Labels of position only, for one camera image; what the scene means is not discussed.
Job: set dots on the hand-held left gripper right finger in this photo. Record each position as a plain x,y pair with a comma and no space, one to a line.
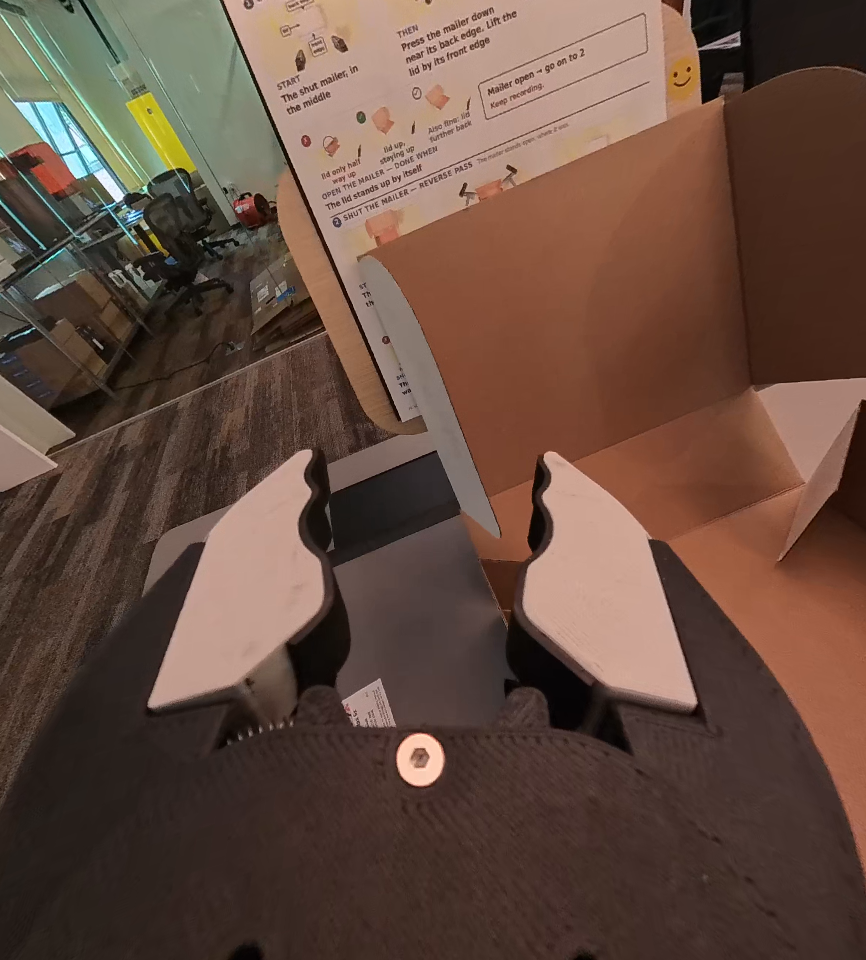
598,600

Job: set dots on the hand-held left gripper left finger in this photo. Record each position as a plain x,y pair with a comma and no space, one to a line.
253,585

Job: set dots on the white cardboard mailer box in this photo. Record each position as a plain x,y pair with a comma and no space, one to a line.
590,315

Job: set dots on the brown cardboard box stack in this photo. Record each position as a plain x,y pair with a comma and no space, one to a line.
73,330

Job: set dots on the white printed label sticker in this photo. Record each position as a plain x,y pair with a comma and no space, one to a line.
373,705

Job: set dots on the flattened cardboard sheets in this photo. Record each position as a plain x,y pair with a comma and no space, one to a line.
283,300

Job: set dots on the black mesh office chair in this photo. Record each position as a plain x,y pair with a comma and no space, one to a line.
170,262
185,202

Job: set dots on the red portable device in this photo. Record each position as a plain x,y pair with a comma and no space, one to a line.
251,210

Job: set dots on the yellow panel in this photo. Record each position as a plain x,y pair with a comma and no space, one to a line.
159,135

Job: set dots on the orange machine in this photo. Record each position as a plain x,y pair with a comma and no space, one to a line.
35,169

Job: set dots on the yellow smiley sticker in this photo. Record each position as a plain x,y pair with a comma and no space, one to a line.
682,79

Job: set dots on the printed instruction sheet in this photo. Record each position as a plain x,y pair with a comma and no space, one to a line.
433,67

